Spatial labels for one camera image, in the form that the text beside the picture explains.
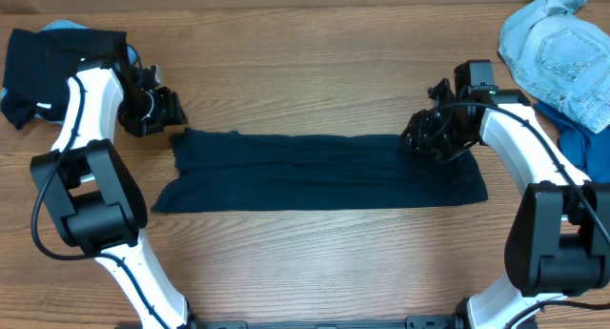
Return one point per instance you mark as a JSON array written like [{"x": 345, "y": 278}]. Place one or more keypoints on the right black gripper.
[{"x": 424, "y": 130}]

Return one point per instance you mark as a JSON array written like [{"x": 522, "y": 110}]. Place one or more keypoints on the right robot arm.
[{"x": 558, "y": 246}]

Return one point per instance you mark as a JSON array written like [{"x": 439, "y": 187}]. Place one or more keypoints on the dark blue garment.
[{"x": 587, "y": 151}]

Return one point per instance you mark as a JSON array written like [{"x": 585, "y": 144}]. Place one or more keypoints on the folded light blue jeans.
[{"x": 62, "y": 24}]

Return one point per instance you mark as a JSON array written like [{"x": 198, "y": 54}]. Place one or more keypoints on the folded black shirt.
[{"x": 39, "y": 64}]

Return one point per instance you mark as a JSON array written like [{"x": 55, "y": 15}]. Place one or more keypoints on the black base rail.
[{"x": 324, "y": 324}]

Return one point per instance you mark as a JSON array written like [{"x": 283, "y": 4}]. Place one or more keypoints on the black garment under stack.
[{"x": 19, "y": 110}]

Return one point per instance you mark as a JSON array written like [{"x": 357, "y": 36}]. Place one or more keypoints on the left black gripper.
[{"x": 162, "y": 110}]

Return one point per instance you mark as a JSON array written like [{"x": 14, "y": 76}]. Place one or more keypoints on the crumpled light denim jeans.
[{"x": 560, "y": 59}]

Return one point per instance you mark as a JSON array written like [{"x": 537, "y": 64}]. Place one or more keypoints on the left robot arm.
[{"x": 88, "y": 204}]

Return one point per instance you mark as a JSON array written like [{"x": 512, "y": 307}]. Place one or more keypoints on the black t-shirt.
[{"x": 220, "y": 172}]

